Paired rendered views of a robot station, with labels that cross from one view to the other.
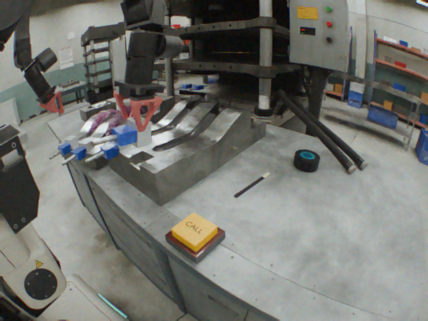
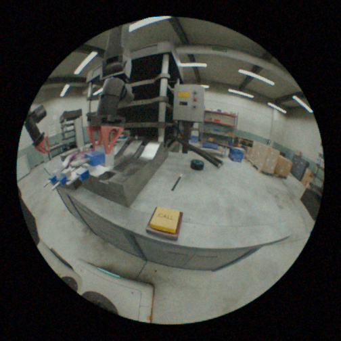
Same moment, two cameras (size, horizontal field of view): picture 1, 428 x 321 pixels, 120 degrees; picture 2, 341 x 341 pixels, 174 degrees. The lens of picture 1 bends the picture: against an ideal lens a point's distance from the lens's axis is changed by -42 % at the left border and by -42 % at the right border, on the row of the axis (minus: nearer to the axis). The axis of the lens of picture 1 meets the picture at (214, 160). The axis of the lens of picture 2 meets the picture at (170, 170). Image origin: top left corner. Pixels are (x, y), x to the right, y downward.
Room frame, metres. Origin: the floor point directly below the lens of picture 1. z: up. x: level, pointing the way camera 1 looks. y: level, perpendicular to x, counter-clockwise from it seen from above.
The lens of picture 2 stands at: (0.12, 0.10, 1.04)
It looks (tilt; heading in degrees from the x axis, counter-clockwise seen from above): 27 degrees down; 332
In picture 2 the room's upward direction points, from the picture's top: 3 degrees clockwise
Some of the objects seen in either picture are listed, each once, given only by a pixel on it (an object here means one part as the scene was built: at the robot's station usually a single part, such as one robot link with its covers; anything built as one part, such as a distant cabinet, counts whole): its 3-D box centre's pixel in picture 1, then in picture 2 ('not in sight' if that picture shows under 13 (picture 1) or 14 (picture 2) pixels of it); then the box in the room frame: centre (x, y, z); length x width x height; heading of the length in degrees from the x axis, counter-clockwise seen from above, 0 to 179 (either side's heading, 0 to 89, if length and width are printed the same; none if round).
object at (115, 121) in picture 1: (118, 114); (83, 152); (0.78, 0.39, 0.90); 0.26 x 0.18 x 0.08; 158
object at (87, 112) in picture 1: (97, 110); (70, 155); (1.13, 0.69, 0.84); 0.20 x 0.15 x 0.07; 140
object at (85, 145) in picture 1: (77, 154); (61, 181); (0.52, 0.44, 0.86); 0.13 x 0.05 x 0.05; 158
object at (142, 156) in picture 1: (142, 164); (108, 180); (0.42, 0.17, 0.87); 0.05 x 0.05 x 0.04; 50
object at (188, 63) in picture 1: (219, 69); (132, 128); (1.68, -0.06, 0.96); 1.29 x 0.83 x 0.18; 50
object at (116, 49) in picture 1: (105, 65); (72, 133); (4.94, 2.63, 1.03); 1.54 x 0.94 x 2.06; 43
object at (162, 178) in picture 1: (193, 131); (132, 156); (0.63, 0.06, 0.87); 0.50 x 0.26 x 0.14; 140
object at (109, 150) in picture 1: (106, 152); (80, 175); (0.46, 0.28, 0.89); 0.13 x 0.05 x 0.05; 140
